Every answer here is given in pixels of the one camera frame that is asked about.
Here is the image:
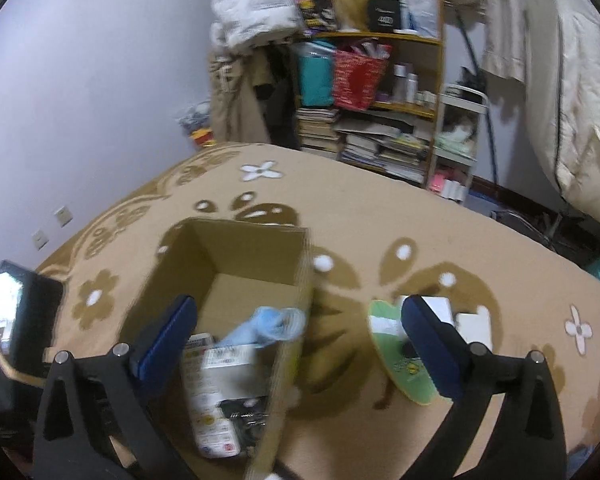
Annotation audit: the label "pile of magazines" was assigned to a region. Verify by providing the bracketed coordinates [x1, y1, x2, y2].
[340, 125, 431, 183]

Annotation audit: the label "white quilt bedding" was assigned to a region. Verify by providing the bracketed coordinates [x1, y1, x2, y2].
[525, 0, 600, 226]

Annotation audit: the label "black metal chair frame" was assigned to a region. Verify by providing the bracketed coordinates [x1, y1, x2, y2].
[490, 207, 596, 261]

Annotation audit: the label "black box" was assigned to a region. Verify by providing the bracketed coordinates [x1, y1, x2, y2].
[367, 0, 403, 35]

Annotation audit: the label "wooden shelf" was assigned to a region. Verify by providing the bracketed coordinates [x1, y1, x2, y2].
[292, 30, 446, 191]

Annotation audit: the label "wooden phone stand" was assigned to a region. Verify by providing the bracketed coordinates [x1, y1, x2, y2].
[0, 325, 46, 386]

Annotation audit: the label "red patterned bag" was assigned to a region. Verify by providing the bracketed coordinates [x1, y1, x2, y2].
[332, 45, 393, 111]

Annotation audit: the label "beige hanging cloth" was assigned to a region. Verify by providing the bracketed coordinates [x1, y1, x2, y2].
[210, 52, 273, 143]

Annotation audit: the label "white trolley cart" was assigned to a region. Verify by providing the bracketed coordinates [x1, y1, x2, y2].
[427, 85, 488, 203]

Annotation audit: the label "stack of books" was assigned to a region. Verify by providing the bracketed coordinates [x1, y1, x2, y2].
[295, 107, 341, 156]

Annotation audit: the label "bunch of keys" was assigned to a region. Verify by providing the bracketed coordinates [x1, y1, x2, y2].
[219, 396, 271, 443]

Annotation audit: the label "pink and black magazine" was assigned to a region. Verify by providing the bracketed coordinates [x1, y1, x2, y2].
[287, 0, 338, 31]

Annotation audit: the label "black tablet screen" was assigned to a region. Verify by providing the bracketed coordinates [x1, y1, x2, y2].
[0, 260, 66, 378]

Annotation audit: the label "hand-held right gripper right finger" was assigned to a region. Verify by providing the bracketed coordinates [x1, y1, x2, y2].
[400, 295, 568, 480]

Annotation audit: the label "blue pole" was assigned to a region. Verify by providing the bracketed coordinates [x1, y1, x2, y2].
[455, 10, 498, 186]

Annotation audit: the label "yellow printed cardboard box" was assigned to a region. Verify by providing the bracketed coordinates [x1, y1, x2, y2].
[117, 217, 316, 480]

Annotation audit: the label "white fan remote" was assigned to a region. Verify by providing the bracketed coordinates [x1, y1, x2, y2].
[202, 344, 261, 372]

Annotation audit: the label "green yellow-rimmed card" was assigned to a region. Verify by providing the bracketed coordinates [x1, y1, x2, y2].
[367, 299, 443, 406]

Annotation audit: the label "light blue sleeve with strap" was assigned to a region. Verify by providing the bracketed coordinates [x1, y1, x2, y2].
[212, 305, 306, 348]

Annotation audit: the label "teal storage box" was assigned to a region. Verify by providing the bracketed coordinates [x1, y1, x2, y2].
[297, 42, 338, 108]

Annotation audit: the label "long white TV remote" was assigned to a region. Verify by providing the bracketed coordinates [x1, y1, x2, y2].
[180, 332, 261, 461]

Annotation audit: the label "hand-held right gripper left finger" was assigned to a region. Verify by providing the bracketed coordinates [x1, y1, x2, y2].
[32, 295, 198, 480]

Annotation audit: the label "white hanging cloth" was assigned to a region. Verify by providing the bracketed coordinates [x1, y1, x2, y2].
[430, 0, 531, 83]

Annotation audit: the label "white square power adapter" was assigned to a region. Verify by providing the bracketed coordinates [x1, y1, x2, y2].
[455, 310, 493, 351]

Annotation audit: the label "white bottles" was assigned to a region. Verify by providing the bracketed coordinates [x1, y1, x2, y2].
[392, 62, 421, 103]

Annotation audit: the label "brown plush toy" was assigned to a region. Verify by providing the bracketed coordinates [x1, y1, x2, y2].
[330, 0, 371, 31]

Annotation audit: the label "black hanging cloth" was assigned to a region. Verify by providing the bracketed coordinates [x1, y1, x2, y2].
[252, 45, 301, 148]

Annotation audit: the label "white puffer jacket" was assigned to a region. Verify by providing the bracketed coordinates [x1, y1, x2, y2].
[210, 0, 306, 51]

